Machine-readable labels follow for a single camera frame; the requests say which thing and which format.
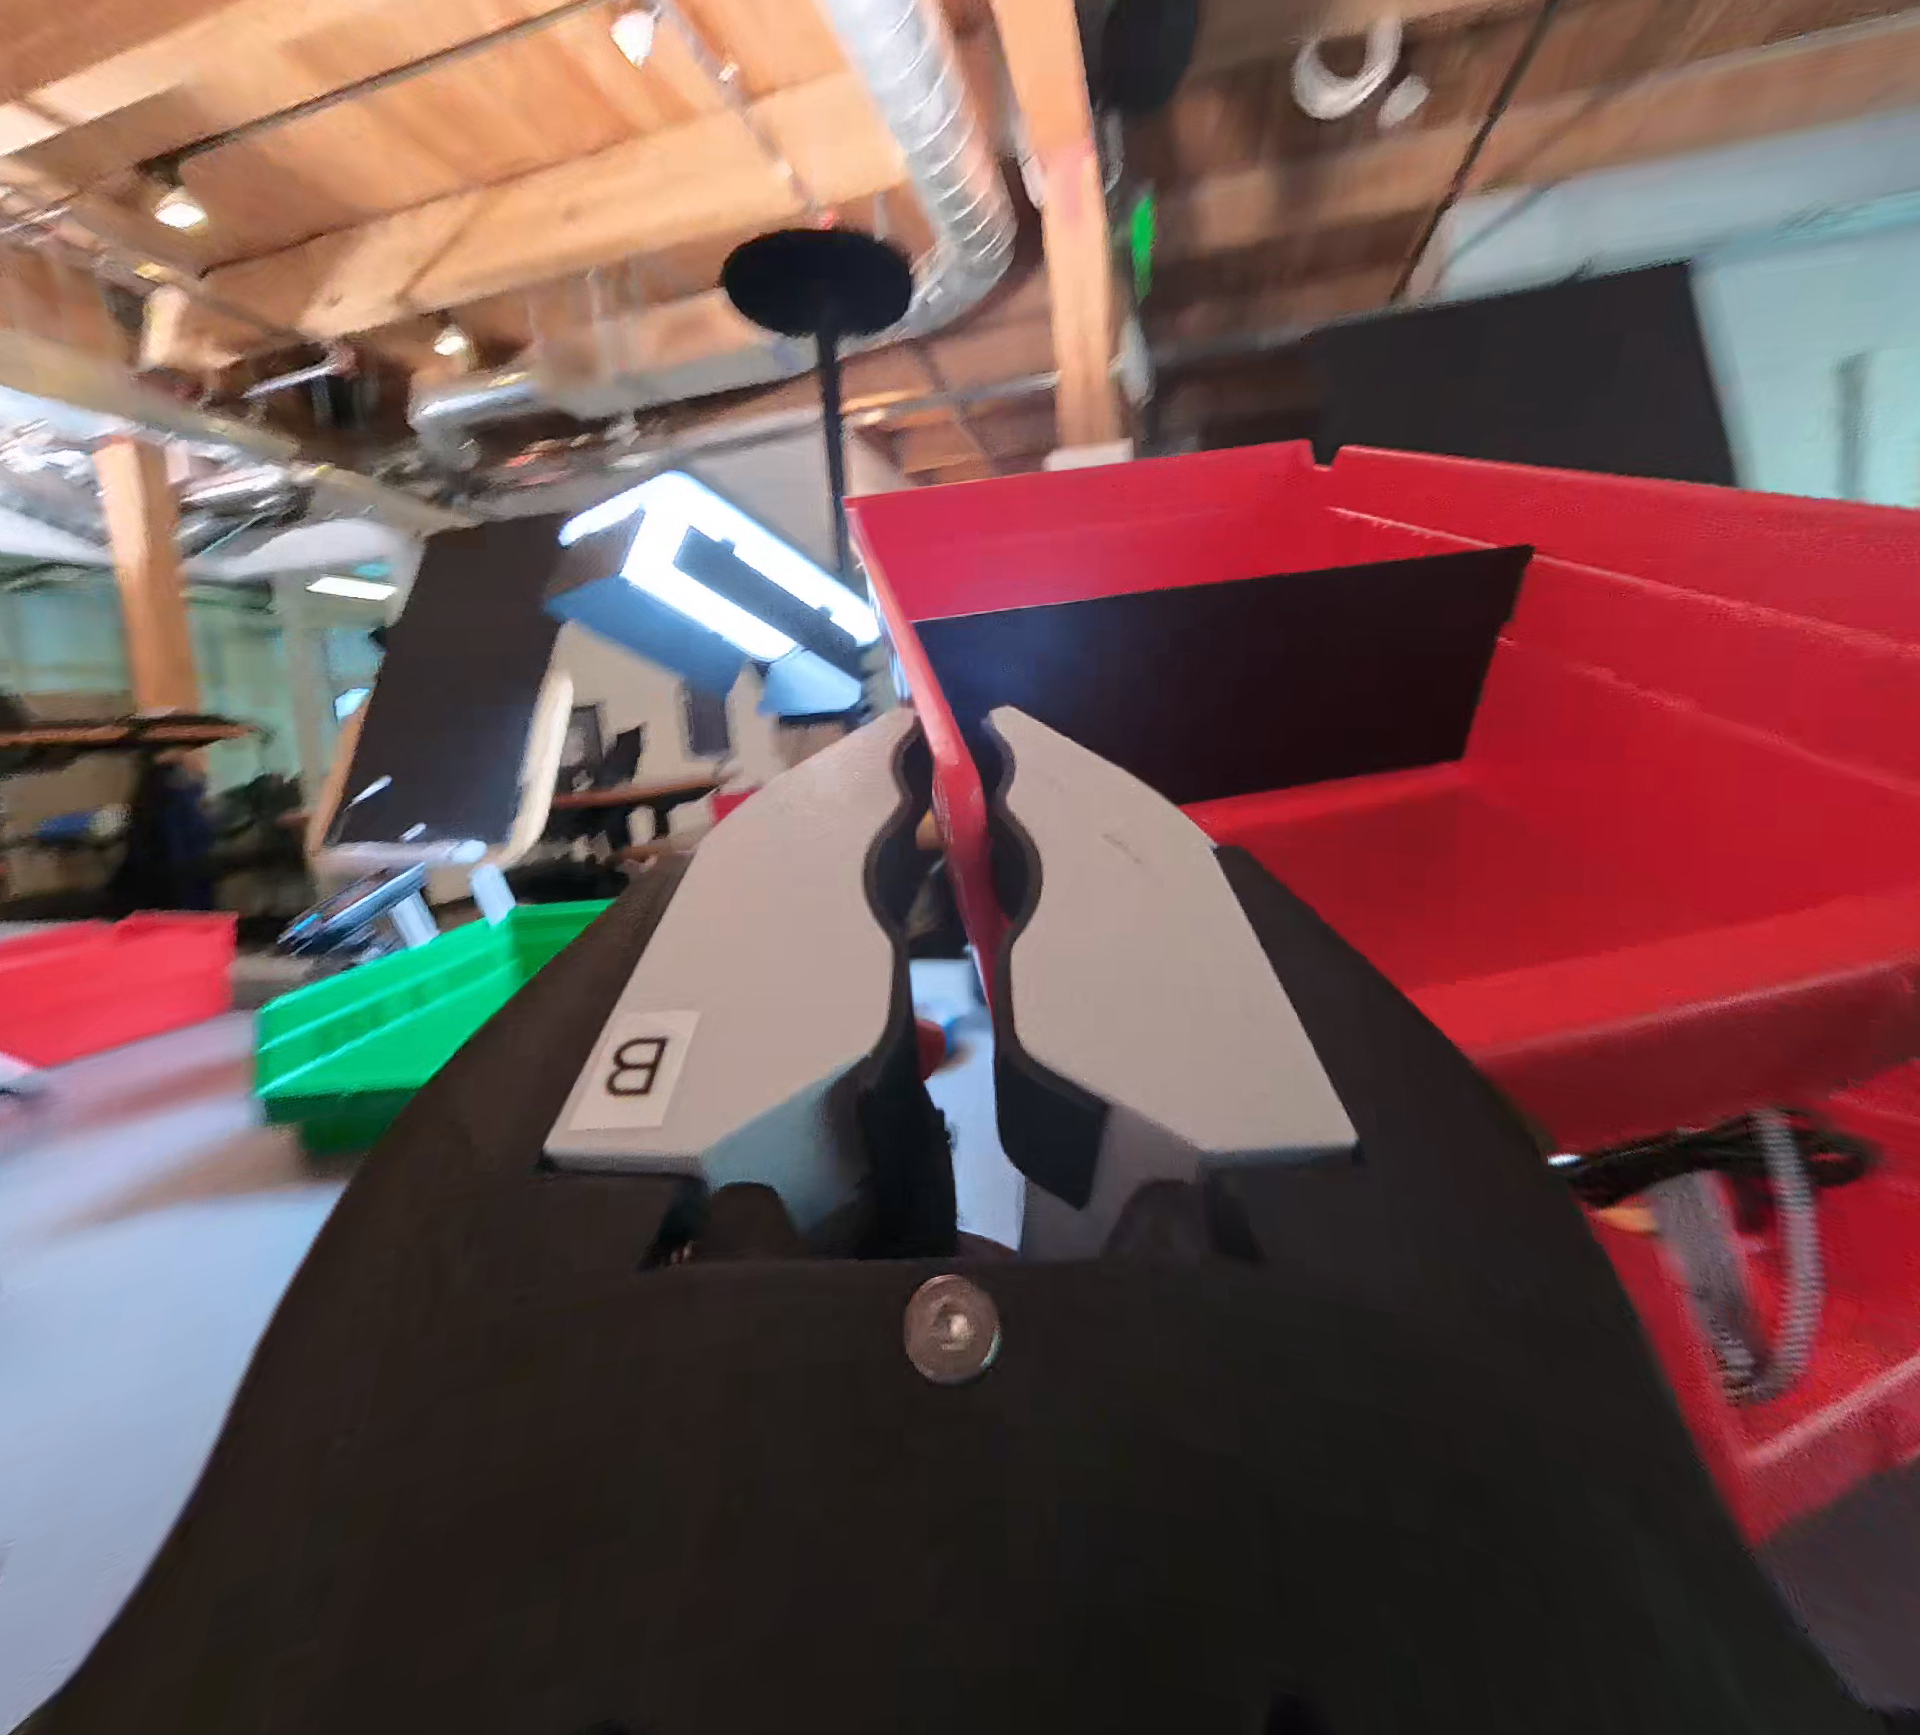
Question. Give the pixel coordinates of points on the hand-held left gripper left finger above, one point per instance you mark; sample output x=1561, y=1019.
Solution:
x=750, y=969

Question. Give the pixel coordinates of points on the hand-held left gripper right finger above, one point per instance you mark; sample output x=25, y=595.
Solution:
x=1184, y=999

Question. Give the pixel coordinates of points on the red plastic bin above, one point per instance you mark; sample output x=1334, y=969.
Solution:
x=105, y=985
x=1575, y=895

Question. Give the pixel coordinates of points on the black bin divider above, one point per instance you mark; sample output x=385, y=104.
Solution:
x=1201, y=669

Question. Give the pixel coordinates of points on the green plastic bin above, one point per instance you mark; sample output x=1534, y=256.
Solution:
x=405, y=1029

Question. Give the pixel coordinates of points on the white board stand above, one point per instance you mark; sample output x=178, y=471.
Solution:
x=391, y=901

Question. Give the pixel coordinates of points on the wooden board with black sheet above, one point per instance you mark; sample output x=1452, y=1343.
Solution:
x=451, y=669
x=1501, y=384

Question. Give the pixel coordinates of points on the studio light panel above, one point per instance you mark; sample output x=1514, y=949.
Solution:
x=660, y=535

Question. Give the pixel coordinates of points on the black disc-topped pole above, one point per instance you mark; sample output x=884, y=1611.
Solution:
x=819, y=280

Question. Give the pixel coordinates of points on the ceiling spotlight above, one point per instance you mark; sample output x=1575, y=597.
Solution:
x=632, y=34
x=178, y=208

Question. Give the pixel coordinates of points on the silver ventilation duct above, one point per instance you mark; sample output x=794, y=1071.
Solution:
x=900, y=40

